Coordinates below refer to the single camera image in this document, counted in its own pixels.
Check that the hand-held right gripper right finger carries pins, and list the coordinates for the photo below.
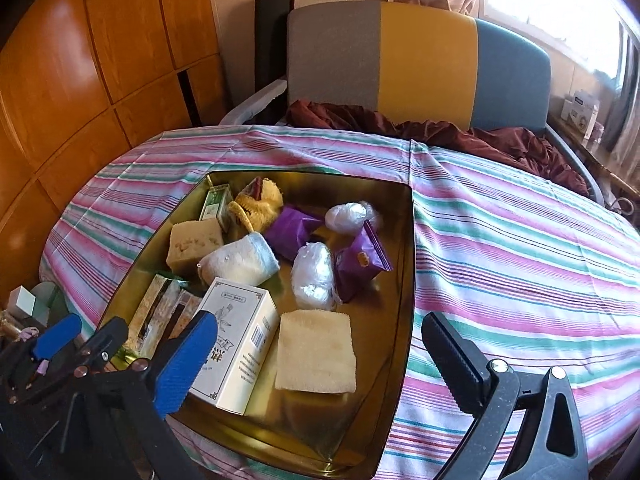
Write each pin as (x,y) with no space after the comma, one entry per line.
(452,355)

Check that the bright window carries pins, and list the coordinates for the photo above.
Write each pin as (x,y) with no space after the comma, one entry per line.
(540,5)

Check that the clear plastic bag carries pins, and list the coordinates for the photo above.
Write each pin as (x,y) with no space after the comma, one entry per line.
(312,275)
(347,217)

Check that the gold tin box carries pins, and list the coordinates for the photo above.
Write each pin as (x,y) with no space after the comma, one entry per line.
(380,240)

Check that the wooden side table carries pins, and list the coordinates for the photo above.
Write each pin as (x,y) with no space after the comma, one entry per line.
(597,160)

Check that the dark green container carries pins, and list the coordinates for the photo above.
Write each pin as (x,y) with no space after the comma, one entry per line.
(50,302)

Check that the white appliance box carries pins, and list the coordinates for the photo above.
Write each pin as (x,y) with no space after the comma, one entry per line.
(580,115)

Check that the white cardboard box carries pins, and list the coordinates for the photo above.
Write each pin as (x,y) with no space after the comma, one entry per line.
(240,330)

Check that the small green box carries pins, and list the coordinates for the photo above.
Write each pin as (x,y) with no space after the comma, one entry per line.
(216,205)

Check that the grey yellow blue armchair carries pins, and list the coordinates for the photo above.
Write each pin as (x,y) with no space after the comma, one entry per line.
(425,60)

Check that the yellow sponge with imprint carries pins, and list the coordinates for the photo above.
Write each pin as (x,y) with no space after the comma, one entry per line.
(192,245)

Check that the maroon cloth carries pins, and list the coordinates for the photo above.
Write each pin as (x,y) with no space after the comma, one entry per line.
(450,140)

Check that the purple snack packet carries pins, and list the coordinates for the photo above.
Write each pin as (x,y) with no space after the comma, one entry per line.
(357,262)
(292,230)

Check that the brown cracker packet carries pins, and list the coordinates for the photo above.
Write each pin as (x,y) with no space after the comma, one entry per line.
(150,305)

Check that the striped tablecloth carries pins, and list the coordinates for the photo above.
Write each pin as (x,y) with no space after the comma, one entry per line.
(500,260)

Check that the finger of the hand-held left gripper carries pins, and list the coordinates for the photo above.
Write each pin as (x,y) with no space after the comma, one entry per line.
(55,337)
(107,337)

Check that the yellow plush cloth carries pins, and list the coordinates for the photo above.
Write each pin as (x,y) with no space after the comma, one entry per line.
(260,202)

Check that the wooden wardrobe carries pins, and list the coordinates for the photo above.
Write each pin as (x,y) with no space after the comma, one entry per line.
(75,85)

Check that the small purple trinket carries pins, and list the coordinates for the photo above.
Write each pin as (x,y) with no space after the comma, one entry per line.
(31,333)

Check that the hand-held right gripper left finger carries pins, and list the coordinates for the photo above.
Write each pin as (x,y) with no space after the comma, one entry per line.
(185,360)

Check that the grey white small cube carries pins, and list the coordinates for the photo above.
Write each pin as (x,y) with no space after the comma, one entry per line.
(22,302)

